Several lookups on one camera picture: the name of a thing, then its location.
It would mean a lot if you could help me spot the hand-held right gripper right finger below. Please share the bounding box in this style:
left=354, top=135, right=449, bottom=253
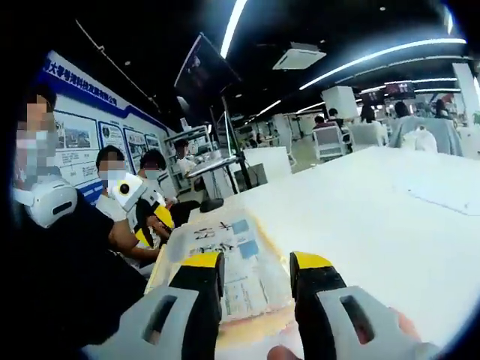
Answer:
left=289, top=250, right=440, bottom=360

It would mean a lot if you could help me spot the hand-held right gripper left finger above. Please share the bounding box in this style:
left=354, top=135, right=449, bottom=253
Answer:
left=80, top=250, right=227, bottom=360

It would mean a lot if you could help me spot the metal storage shelf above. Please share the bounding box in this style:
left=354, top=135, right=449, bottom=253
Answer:
left=163, top=125, right=215, bottom=188

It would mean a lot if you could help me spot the person's right hand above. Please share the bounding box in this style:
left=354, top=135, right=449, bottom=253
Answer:
left=266, top=344, right=305, bottom=360

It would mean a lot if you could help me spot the black computer mouse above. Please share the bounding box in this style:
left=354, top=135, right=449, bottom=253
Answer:
left=199, top=197, right=225, bottom=214

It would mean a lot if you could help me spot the white standing desk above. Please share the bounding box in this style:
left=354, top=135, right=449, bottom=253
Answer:
left=185, top=155, right=247, bottom=196

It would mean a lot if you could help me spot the white worn chest device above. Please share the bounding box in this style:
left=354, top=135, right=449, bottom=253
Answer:
left=13, top=175, right=79, bottom=229

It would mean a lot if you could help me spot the person's black clothing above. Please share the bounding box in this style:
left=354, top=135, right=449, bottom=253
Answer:
left=10, top=189, right=151, bottom=360

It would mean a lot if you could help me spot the clear yellow-trimmed zip pouch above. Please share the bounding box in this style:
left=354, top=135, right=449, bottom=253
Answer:
left=144, top=208, right=301, bottom=341

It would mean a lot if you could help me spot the white low cabinet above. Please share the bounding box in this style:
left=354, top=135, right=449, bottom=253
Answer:
left=243, top=145, right=293, bottom=185

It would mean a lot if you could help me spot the clear plastic ruler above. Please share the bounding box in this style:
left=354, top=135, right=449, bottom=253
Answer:
left=406, top=187, right=477, bottom=217

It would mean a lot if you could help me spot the hanging dark screen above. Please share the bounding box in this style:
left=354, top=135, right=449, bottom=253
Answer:
left=174, top=32, right=242, bottom=101

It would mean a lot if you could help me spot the white mesh office chair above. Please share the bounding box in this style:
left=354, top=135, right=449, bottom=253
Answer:
left=348, top=123, right=383, bottom=147
left=313, top=125, right=348, bottom=162

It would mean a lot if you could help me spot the ceiling light strip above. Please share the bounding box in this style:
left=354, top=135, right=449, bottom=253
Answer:
left=220, top=0, right=248, bottom=59
left=298, top=37, right=468, bottom=91

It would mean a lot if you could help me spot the white backpack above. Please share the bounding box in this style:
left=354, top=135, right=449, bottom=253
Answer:
left=403, top=125, right=438, bottom=153

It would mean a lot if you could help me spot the grey jacket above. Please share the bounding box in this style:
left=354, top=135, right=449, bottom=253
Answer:
left=389, top=115, right=464, bottom=155

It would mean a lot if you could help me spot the ceiling air conditioner unit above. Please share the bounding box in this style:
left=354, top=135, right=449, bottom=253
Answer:
left=272, top=41, right=327, bottom=71

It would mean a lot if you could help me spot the blue white wall poster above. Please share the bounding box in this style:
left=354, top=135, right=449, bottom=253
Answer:
left=37, top=50, right=172, bottom=196

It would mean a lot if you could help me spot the wall display screen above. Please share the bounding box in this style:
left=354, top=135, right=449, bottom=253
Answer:
left=385, top=82, right=416, bottom=99
left=360, top=89, right=386, bottom=104

